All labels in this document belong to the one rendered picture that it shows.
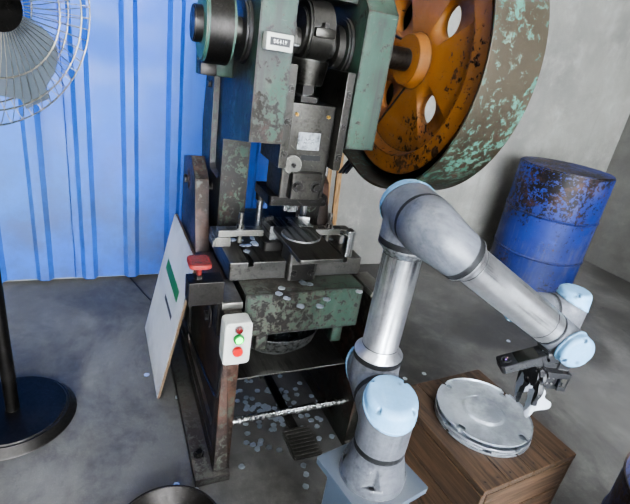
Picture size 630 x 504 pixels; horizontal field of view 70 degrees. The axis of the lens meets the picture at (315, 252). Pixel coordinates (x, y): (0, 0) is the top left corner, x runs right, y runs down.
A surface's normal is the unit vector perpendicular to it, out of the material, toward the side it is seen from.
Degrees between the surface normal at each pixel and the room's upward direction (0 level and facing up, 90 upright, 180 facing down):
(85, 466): 0
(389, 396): 7
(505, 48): 82
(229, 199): 90
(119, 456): 0
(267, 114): 90
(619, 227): 90
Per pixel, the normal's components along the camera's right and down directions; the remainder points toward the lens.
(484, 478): 0.15, -0.91
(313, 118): 0.39, 0.42
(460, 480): -0.89, 0.05
